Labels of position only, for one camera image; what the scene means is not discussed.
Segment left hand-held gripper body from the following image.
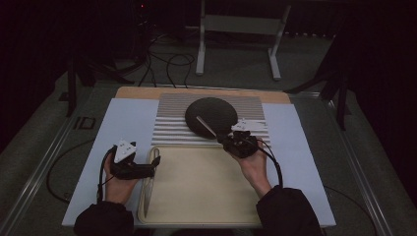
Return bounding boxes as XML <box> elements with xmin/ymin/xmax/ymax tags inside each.
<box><xmin>109</xmin><ymin>140</ymin><xmax>155</xmax><ymax>181</ymax></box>

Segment dark round plate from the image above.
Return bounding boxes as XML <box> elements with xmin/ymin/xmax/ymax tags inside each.
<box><xmin>184</xmin><ymin>96</ymin><xmax>239</xmax><ymax>140</ymax></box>

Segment thin black floor cable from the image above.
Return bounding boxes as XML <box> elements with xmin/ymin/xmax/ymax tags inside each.
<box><xmin>324</xmin><ymin>185</ymin><xmax>378</xmax><ymax>236</ymax></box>
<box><xmin>45</xmin><ymin>139</ymin><xmax>96</xmax><ymax>205</ymax></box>

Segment black stand legs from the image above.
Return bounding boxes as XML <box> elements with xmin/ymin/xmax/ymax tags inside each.
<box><xmin>284</xmin><ymin>32</ymin><xmax>353</xmax><ymax>132</ymax></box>

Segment grey metal stand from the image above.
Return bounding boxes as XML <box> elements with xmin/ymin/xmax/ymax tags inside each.
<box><xmin>195</xmin><ymin>0</ymin><xmax>292</xmax><ymax>82</ymax></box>

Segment person's right hand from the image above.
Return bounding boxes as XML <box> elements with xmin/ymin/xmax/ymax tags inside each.
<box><xmin>233</xmin><ymin>140</ymin><xmax>273</xmax><ymax>199</ymax></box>

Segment black floor socket frame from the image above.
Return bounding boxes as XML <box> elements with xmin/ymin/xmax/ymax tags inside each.
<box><xmin>73</xmin><ymin>116</ymin><xmax>97</xmax><ymax>131</ymax></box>

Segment metal floor rail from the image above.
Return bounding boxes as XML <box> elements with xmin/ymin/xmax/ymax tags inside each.
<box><xmin>0</xmin><ymin>111</ymin><xmax>82</xmax><ymax>236</ymax></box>
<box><xmin>323</xmin><ymin>94</ymin><xmax>394</xmax><ymax>236</ymax></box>

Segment silver fork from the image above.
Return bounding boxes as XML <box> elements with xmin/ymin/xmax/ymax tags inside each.
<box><xmin>195</xmin><ymin>115</ymin><xmax>219</xmax><ymax>138</ymax></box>

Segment beige tray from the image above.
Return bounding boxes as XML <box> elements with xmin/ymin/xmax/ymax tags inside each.
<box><xmin>137</xmin><ymin>145</ymin><xmax>266</xmax><ymax>227</ymax></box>

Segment striped placemat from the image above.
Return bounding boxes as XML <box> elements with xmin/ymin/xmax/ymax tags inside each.
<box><xmin>150</xmin><ymin>92</ymin><xmax>272</xmax><ymax>149</ymax></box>

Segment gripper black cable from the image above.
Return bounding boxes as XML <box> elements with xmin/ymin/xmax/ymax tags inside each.
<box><xmin>252</xmin><ymin>139</ymin><xmax>284</xmax><ymax>189</ymax></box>
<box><xmin>96</xmin><ymin>146</ymin><xmax>117</xmax><ymax>205</ymax></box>

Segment black tripod stand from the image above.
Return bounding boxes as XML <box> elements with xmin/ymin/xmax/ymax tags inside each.
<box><xmin>58</xmin><ymin>48</ymin><xmax>136</xmax><ymax>118</ymax></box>

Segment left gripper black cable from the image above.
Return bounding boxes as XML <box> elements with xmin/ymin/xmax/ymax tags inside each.
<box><xmin>96</xmin><ymin>146</ymin><xmax>117</xmax><ymax>205</ymax></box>

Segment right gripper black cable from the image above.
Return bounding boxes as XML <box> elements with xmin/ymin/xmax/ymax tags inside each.
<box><xmin>252</xmin><ymin>139</ymin><xmax>284</xmax><ymax>189</ymax></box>

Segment black looped floor cable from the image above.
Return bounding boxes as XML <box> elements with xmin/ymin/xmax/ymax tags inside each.
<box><xmin>165</xmin><ymin>53</ymin><xmax>196</xmax><ymax>89</ymax></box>

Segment light blue table cover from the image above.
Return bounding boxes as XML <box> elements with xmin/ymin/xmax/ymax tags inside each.
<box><xmin>61</xmin><ymin>97</ymin><xmax>337</xmax><ymax>229</ymax></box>

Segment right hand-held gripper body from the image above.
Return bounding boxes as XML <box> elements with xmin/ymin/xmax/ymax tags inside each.
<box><xmin>225</xmin><ymin>118</ymin><xmax>268</xmax><ymax>159</ymax></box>

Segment person's left hand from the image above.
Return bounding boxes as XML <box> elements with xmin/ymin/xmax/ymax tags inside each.
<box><xmin>103</xmin><ymin>153</ymin><xmax>141</xmax><ymax>206</ymax></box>

